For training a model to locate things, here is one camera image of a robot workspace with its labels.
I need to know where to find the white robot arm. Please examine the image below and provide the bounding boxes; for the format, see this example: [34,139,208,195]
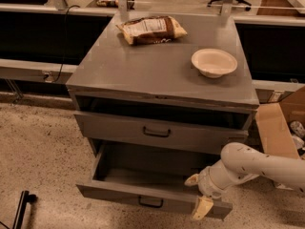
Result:
[184,142,305,220]

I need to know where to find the black metal bar stand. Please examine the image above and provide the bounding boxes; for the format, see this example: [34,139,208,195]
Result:
[12,190,37,229]

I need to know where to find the grey drawer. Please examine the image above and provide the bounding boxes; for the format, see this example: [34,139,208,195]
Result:
[74,111,248,155]
[76,142,219,214]

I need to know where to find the wooden table corner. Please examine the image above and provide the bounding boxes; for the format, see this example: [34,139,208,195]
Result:
[256,0,304,17]

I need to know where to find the black office chair base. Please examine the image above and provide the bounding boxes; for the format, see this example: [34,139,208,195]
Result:
[207,0,253,12]

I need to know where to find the grey drawer cabinet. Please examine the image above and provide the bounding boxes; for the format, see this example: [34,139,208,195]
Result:
[65,10,260,179]

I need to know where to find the brown snack bag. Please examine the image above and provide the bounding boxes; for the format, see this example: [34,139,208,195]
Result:
[117,16,188,46]

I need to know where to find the grey top drawer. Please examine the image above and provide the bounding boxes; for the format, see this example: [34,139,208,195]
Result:
[74,111,248,155]

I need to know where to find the black hanging cable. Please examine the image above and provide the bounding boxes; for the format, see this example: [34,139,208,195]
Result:
[51,5,82,84]

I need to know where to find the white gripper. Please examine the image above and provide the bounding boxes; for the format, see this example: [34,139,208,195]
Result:
[184,166,224,220]

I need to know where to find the white paper bowl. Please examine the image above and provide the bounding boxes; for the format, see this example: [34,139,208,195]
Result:
[191,49,237,78]

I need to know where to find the open cardboard box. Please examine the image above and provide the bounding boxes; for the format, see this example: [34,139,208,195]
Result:
[255,87,305,159]

